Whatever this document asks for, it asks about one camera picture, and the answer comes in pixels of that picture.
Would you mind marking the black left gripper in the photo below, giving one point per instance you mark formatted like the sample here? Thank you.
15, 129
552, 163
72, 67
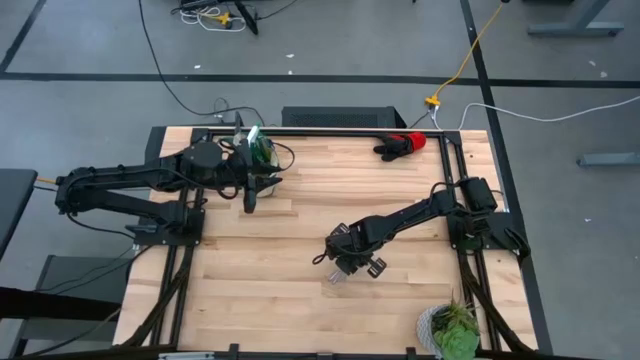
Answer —
239, 167

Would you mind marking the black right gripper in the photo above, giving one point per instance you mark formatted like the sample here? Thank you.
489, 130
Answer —
355, 242

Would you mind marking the green spray bottle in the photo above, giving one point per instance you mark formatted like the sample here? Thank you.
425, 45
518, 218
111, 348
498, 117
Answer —
253, 134

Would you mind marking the black red gardening glove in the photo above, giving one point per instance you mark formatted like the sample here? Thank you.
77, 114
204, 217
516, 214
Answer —
392, 149

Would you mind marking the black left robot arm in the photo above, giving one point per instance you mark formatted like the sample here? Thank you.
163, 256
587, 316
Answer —
115, 175

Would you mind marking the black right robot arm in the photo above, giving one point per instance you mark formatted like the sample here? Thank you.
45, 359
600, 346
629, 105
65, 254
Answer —
410, 215

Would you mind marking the cream green gardening bag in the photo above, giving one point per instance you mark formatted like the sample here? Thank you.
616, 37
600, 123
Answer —
274, 167

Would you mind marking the black computer tower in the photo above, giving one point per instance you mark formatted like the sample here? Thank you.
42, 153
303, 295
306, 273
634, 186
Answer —
340, 117

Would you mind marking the potted succulent plant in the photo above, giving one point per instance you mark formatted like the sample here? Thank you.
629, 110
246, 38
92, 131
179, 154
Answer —
455, 340

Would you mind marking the black tripod leg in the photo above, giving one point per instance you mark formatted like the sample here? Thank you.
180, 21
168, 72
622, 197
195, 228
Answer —
247, 17

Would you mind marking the black desk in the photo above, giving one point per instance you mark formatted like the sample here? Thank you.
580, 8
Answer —
15, 200

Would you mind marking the grey desk foot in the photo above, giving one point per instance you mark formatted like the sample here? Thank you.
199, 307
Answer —
575, 29
610, 159

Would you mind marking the black curved bracket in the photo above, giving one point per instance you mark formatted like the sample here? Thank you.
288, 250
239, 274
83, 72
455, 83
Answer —
239, 120

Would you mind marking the silver metal bracket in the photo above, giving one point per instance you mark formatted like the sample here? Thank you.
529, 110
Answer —
185, 356

